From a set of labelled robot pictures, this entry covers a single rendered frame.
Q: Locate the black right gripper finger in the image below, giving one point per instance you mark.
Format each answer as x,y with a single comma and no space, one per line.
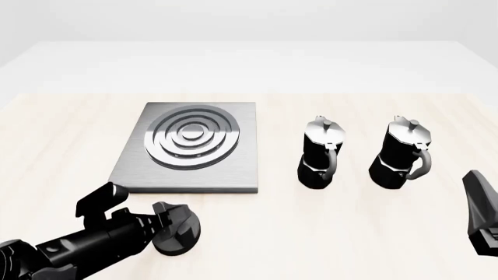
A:
480,198

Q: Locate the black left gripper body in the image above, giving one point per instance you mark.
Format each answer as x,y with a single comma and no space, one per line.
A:
161,214

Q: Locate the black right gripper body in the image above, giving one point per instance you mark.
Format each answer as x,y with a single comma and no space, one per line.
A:
486,243

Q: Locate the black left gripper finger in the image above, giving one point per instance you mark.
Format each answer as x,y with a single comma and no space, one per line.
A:
183,233
181,212

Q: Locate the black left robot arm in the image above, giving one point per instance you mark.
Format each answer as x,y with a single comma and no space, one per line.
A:
89,242

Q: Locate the silver-grey flat stove plate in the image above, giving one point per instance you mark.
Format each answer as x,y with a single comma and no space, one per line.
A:
128,175

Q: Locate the black moka pot, silver lid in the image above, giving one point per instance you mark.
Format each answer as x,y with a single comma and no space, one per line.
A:
313,163
389,163

